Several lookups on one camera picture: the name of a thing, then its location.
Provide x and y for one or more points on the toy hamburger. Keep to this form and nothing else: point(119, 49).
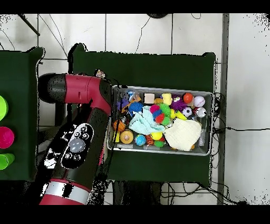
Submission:
point(126, 136)

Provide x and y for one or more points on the cream muslin cloth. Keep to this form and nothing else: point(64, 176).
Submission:
point(182, 134)

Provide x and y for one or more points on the black diagonal rod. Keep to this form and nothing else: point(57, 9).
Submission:
point(28, 24)

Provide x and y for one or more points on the silver mesh bin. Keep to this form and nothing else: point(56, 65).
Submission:
point(205, 148)

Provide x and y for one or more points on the multicoloured spiky caterpillar toy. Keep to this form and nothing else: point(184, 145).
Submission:
point(156, 108)

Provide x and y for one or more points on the black upright panel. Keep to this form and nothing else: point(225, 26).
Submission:
point(60, 114)

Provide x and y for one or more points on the pink plastic cup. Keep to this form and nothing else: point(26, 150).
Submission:
point(6, 137)

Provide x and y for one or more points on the yellow smooth ball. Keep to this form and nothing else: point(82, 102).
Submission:
point(156, 135)

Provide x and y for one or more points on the black round fixture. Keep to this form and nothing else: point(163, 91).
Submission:
point(157, 15)

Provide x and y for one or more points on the purple spiky monster toy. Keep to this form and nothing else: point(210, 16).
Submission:
point(178, 104)

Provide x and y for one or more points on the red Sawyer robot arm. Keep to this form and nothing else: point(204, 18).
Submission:
point(84, 90)

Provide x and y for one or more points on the light blue fluffy cloth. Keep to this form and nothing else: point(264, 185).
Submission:
point(145, 124)

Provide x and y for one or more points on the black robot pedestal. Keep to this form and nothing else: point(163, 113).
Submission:
point(137, 194)

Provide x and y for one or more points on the white baseball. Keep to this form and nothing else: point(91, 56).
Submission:
point(199, 101)

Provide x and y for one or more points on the yellow plush duck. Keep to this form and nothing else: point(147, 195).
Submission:
point(167, 98)

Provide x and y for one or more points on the blue spiky rubber ball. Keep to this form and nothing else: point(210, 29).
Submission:
point(135, 106)

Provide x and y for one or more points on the dark green table cloth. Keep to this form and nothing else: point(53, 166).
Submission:
point(19, 74)
point(158, 69)

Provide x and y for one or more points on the orange toy basketball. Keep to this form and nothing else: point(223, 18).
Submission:
point(119, 125)

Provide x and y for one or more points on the orange smooth ball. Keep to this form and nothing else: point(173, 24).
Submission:
point(188, 98)

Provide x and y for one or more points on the green spiky rubber ball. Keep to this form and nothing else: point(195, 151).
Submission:
point(165, 108)

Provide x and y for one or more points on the colourful triangle print cloth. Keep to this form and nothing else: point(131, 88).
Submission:
point(100, 74)

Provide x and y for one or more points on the lime green plastic cup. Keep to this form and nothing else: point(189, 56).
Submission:
point(5, 161)
point(3, 108)

